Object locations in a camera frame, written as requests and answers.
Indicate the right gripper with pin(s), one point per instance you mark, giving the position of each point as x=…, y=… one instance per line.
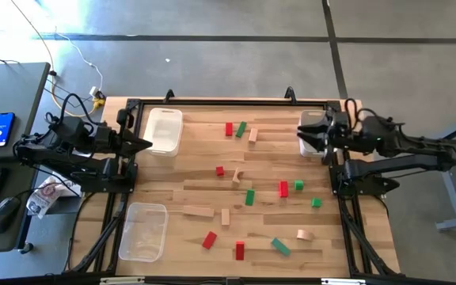
x=337, y=136

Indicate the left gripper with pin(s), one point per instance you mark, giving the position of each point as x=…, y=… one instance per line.
x=111, y=139

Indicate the green half-round block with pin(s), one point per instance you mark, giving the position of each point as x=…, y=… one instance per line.
x=299, y=185

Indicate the natural wood rectangular block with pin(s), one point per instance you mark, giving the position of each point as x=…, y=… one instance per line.
x=225, y=217
x=253, y=135

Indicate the red rectangular block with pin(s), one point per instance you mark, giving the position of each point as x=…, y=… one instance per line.
x=229, y=129
x=283, y=188
x=209, y=240

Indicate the green cube block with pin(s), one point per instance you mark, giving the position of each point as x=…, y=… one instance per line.
x=316, y=202

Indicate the green rectangular block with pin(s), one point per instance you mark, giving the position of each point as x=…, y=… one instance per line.
x=241, y=129
x=249, y=197

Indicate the wood cube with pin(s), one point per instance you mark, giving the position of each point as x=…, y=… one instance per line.
x=236, y=176

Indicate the red cube block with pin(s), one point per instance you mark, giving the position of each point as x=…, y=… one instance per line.
x=220, y=171

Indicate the long natural wood block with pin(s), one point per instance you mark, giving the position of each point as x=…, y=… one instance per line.
x=198, y=211

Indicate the natural wood half-round block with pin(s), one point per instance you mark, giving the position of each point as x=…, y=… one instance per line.
x=305, y=235

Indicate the dark green block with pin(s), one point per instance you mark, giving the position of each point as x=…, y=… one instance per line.
x=281, y=246

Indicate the red ramp block foreground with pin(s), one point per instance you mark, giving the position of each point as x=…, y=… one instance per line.
x=240, y=250

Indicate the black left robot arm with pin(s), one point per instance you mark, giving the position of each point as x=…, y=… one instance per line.
x=61, y=162

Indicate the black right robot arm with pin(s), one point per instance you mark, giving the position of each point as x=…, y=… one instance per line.
x=390, y=142

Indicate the white opaque plastic bin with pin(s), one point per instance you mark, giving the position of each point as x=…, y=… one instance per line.
x=164, y=132
x=307, y=118

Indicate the white power adapter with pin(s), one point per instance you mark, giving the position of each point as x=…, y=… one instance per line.
x=94, y=92

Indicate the clear plastic bin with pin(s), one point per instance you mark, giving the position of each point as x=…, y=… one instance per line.
x=143, y=233

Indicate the crumpled printed snack bag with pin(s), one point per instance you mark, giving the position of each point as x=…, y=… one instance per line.
x=46, y=198

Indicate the grey desk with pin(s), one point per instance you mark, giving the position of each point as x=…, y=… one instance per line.
x=10, y=91

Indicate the smartphone with blue screen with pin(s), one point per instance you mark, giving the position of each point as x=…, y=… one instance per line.
x=0, y=130

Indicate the silver metal hinge plate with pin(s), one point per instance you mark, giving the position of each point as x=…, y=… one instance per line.
x=343, y=281
x=122, y=280

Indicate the black computer mouse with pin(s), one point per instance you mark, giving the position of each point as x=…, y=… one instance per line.
x=4, y=213

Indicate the black frame bracket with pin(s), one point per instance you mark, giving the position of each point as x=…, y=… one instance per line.
x=169, y=96
x=290, y=95

